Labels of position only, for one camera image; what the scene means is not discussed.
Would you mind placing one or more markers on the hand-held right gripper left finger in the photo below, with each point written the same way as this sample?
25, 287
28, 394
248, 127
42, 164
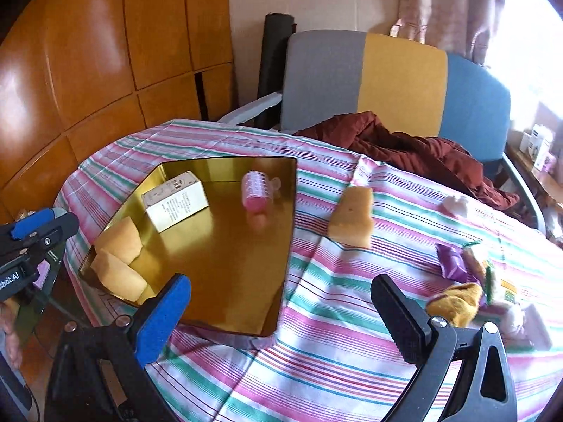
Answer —
162, 321

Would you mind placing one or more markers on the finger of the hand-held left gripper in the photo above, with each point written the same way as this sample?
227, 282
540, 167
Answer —
33, 224
48, 239

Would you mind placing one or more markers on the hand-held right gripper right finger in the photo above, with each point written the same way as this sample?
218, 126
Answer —
398, 312

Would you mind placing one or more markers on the purple snack packet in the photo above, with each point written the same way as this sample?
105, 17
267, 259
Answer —
453, 263

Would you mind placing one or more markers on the gold tin tray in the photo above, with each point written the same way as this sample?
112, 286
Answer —
220, 263

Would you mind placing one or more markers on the green-edged cracker packet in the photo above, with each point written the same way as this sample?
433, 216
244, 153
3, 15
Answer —
491, 283
475, 257

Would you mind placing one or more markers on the person's left hand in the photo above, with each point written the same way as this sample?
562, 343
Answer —
9, 327

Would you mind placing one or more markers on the yellow snack packet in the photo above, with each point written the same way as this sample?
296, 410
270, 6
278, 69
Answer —
457, 301

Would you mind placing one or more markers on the yellow sponge cake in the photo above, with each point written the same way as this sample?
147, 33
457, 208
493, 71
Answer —
116, 277
121, 241
352, 220

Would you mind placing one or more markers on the striped tablecloth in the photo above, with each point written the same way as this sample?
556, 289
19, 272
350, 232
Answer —
334, 360

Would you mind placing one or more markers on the green label box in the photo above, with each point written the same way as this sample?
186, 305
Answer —
508, 289

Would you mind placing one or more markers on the white printed box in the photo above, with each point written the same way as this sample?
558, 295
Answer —
176, 204

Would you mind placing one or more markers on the pink hair roller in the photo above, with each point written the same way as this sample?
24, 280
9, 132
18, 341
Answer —
255, 191

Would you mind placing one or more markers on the maroon jacket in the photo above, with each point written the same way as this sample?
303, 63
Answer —
396, 149

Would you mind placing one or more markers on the wooden wardrobe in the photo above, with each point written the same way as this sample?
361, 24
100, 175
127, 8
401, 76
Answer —
88, 52

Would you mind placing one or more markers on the wooden side table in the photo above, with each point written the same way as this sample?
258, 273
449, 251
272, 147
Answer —
541, 189

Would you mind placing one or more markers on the pink carton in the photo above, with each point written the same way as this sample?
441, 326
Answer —
545, 161

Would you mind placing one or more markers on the white carton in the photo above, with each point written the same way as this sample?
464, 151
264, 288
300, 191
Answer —
537, 140

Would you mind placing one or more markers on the grey yellow blue chair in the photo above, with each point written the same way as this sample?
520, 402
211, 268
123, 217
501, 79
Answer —
404, 79

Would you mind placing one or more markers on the black rolled mat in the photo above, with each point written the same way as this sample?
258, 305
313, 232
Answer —
275, 66

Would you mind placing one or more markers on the window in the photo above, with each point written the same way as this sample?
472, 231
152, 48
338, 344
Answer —
528, 52

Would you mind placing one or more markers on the patterned curtain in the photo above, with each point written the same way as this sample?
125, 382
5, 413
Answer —
448, 4

